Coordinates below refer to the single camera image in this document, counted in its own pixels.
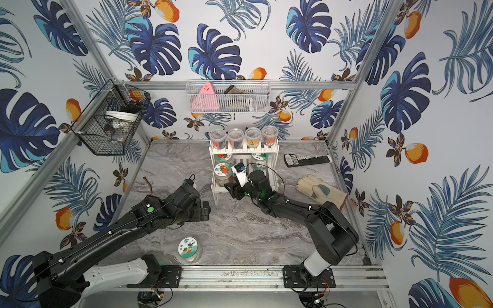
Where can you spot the black wire basket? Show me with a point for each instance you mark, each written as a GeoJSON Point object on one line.
{"type": "Point", "coordinates": [106, 136]}

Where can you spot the carrot lid seed jar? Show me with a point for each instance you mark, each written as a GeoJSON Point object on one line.
{"type": "Point", "coordinates": [190, 249]}

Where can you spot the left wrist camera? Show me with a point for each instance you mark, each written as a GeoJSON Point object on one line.
{"type": "Point", "coordinates": [190, 181]}

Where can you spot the white slatted wooden shelf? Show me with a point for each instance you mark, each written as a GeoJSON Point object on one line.
{"type": "Point", "coordinates": [244, 155]}

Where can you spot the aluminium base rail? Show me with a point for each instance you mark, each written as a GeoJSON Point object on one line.
{"type": "Point", "coordinates": [240, 278]}

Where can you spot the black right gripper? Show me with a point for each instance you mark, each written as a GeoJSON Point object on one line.
{"type": "Point", "coordinates": [235, 190]}

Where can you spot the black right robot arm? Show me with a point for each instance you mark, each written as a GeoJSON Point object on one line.
{"type": "Point", "coordinates": [332, 235]}

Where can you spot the pink triangle object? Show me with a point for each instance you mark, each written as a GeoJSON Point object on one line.
{"type": "Point", "coordinates": [206, 100]}

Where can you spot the tomato lid seed jar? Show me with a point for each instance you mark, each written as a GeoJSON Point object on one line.
{"type": "Point", "coordinates": [223, 174]}

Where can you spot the clear wall-mounted tray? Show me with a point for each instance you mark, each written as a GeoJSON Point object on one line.
{"type": "Point", "coordinates": [235, 96]}

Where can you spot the clear lidless jar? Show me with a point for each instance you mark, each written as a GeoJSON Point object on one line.
{"type": "Point", "coordinates": [235, 138]}
{"type": "Point", "coordinates": [218, 139]}

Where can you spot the white bowl in basket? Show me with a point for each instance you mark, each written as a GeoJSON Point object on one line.
{"type": "Point", "coordinates": [122, 116]}

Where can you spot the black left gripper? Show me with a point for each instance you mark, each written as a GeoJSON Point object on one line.
{"type": "Point", "coordinates": [204, 210]}

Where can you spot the black remote control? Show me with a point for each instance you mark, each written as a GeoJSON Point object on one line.
{"type": "Point", "coordinates": [292, 160]}

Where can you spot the beige work glove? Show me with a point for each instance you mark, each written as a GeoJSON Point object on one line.
{"type": "Point", "coordinates": [321, 192]}

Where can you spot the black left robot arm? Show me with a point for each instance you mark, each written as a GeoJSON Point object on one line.
{"type": "Point", "coordinates": [60, 277]}

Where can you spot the strawberry lid seed jar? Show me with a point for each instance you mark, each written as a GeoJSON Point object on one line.
{"type": "Point", "coordinates": [223, 157]}

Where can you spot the green tree lid jar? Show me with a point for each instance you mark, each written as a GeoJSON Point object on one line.
{"type": "Point", "coordinates": [259, 161]}

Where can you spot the black charging board with wires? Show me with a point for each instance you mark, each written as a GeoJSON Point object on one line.
{"type": "Point", "coordinates": [149, 185]}

